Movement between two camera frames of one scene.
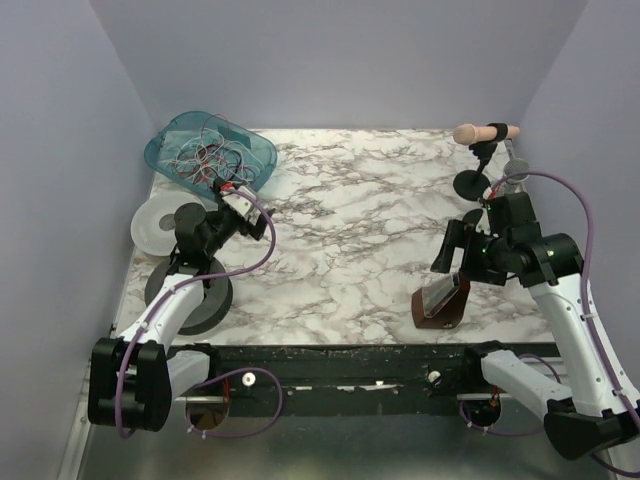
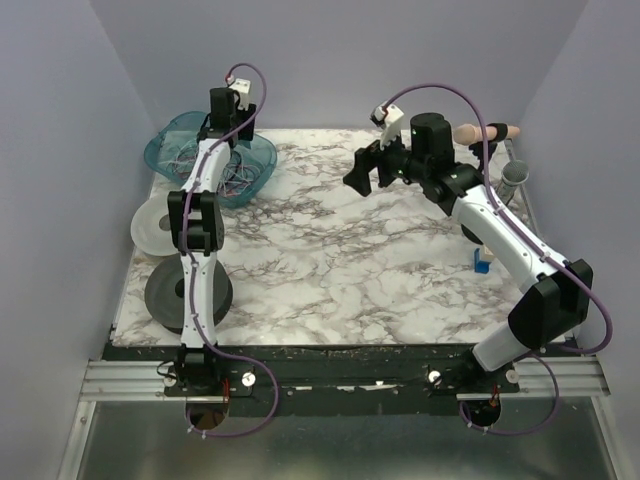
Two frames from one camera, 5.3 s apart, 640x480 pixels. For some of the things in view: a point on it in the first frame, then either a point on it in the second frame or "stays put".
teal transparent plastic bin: x=194 y=149 stays put
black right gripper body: x=464 y=248 to x=377 y=165
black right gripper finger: x=470 y=221 to x=385 y=159
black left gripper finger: x=261 y=224 to x=243 y=116
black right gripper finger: x=455 y=238 to x=358 y=177
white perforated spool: x=153 y=226 stays put
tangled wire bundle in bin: x=213 y=154 stays put
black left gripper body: x=239 y=220 to x=248 y=122
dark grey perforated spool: x=213 y=304 stays put
